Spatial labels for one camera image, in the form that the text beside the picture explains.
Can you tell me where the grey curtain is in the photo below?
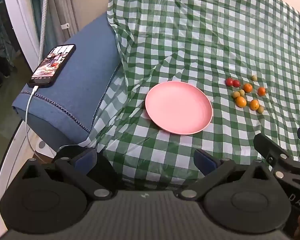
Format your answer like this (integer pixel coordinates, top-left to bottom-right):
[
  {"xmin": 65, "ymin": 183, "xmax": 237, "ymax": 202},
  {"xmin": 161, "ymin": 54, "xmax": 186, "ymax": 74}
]
[{"xmin": 49, "ymin": 0, "xmax": 78, "ymax": 45}]

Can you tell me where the pink plate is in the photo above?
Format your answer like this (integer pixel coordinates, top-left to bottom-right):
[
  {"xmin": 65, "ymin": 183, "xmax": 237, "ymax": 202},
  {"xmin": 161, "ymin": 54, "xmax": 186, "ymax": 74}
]
[{"xmin": 145, "ymin": 81, "xmax": 213, "ymax": 135}]

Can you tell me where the teal curtain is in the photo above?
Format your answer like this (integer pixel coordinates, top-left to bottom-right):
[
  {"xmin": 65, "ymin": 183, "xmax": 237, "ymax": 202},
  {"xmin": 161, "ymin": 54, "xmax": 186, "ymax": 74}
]
[{"xmin": 27, "ymin": 0, "xmax": 53, "ymax": 43}]

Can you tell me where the white dotted object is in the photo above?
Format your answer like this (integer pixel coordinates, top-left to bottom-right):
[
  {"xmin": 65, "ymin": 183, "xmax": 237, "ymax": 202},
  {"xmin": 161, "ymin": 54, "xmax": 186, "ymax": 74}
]
[{"xmin": 36, "ymin": 140, "xmax": 58, "ymax": 158}]

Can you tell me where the green checked tablecloth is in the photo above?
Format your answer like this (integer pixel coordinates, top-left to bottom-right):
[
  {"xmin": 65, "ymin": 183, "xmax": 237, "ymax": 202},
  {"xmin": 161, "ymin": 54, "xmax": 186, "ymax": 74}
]
[{"xmin": 90, "ymin": 0, "xmax": 300, "ymax": 190}]

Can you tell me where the white charging cable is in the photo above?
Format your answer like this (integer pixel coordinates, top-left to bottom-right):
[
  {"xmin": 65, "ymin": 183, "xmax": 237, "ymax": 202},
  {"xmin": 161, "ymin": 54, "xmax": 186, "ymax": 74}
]
[{"xmin": 25, "ymin": 86, "xmax": 90, "ymax": 155}]

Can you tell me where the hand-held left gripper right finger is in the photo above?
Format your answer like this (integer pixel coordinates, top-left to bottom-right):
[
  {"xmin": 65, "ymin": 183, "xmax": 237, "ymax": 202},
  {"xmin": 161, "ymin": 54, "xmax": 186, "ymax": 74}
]
[{"xmin": 174, "ymin": 148, "xmax": 275, "ymax": 202}]

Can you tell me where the blue cushion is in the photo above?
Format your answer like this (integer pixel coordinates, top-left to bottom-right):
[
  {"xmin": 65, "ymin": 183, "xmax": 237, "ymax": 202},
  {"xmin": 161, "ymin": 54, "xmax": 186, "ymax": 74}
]
[{"xmin": 11, "ymin": 12, "xmax": 122, "ymax": 145}]

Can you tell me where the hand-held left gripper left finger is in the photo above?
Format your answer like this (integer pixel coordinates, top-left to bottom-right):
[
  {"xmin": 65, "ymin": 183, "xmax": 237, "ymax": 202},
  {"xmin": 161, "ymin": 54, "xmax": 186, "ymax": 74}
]
[{"xmin": 21, "ymin": 147, "xmax": 125, "ymax": 201}]

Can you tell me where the white door frame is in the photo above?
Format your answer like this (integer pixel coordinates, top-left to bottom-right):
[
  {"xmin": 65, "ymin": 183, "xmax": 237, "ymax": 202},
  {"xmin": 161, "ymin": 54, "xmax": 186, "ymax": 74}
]
[{"xmin": 1, "ymin": 0, "xmax": 44, "ymax": 68}]

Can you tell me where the black smartphone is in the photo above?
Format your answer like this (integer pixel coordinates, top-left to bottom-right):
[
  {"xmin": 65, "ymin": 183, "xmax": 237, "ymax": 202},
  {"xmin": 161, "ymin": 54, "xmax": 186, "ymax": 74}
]
[{"xmin": 27, "ymin": 44, "xmax": 76, "ymax": 88}]

